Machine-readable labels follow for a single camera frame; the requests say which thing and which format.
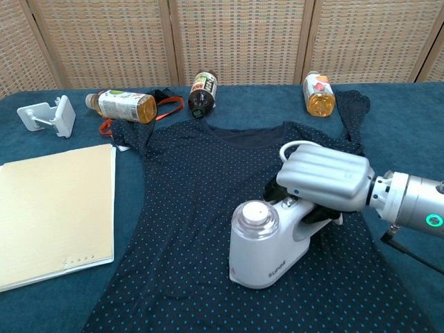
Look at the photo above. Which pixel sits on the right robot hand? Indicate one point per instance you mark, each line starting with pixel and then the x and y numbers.
pixel 326 177

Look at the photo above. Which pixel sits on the white handheld steam iron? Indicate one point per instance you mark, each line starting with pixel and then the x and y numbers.
pixel 256 256

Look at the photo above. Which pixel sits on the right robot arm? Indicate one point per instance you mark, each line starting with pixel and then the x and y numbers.
pixel 409 197

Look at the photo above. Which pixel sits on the navy polka dot shirt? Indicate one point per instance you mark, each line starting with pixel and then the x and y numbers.
pixel 194 208

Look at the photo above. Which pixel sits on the tea bottle red orange label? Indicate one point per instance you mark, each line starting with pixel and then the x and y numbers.
pixel 319 97

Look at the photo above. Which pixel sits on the blue carpet table cover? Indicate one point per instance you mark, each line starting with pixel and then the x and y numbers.
pixel 399 121

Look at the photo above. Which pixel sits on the dark drink bottle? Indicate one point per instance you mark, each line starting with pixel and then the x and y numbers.
pixel 203 97

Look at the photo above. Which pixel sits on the tea bottle green white label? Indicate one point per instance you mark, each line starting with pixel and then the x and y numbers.
pixel 121 105

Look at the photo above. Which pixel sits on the woven folding screen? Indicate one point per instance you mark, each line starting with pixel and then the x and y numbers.
pixel 104 41

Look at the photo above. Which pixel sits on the white folding phone stand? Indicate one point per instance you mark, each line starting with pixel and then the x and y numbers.
pixel 64 116

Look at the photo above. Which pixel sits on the cream paper folder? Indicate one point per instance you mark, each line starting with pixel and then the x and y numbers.
pixel 52 215

